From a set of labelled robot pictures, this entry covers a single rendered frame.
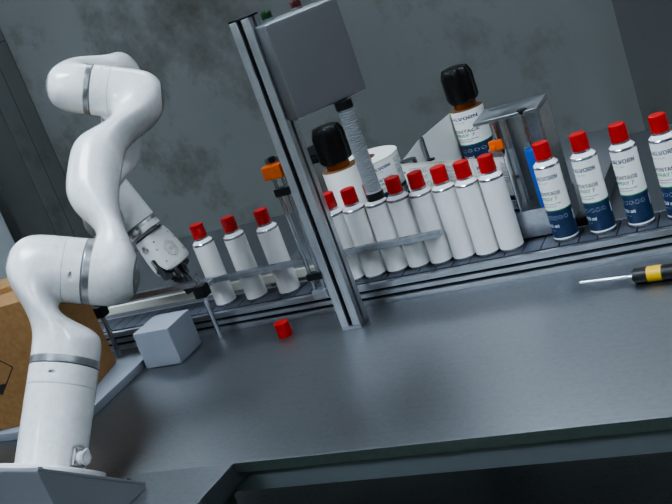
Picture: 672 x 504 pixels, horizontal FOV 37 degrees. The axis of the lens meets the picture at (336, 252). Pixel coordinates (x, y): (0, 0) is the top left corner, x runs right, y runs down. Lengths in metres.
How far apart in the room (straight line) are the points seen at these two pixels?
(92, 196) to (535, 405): 0.87
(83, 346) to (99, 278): 0.12
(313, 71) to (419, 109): 3.49
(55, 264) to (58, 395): 0.23
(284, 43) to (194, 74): 4.16
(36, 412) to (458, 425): 0.71
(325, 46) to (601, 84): 3.24
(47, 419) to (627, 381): 0.94
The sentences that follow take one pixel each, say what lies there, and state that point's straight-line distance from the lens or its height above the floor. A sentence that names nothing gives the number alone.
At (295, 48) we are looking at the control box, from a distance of 1.96.
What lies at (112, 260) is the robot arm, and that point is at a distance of 1.82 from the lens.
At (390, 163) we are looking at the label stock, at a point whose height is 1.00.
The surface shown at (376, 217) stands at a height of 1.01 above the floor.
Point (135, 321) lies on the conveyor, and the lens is 2.57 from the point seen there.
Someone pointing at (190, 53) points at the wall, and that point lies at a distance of 6.07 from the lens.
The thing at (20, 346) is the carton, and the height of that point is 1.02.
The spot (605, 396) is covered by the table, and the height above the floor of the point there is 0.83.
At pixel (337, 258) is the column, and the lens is 2.05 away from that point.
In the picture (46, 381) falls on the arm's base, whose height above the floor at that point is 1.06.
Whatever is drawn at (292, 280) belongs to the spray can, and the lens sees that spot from 2.29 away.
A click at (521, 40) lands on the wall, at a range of 5.16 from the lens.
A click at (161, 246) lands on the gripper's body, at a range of 2.41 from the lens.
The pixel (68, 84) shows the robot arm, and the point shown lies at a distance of 2.03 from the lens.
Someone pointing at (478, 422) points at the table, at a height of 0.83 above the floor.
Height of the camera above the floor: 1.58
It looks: 16 degrees down
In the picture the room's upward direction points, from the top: 20 degrees counter-clockwise
